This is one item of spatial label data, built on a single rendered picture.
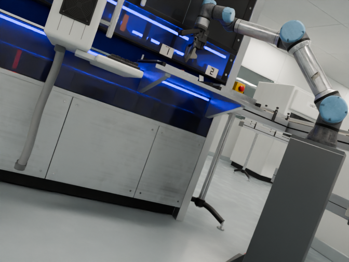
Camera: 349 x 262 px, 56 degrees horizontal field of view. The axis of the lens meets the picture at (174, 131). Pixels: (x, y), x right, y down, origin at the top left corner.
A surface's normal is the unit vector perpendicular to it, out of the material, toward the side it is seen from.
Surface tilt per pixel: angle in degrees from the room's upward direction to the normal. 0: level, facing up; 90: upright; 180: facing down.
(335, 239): 90
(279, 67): 90
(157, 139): 90
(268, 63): 90
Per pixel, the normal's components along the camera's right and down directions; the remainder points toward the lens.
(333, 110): -0.34, 0.04
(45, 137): 0.40, 0.20
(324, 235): -0.85, -0.29
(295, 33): -0.44, -0.21
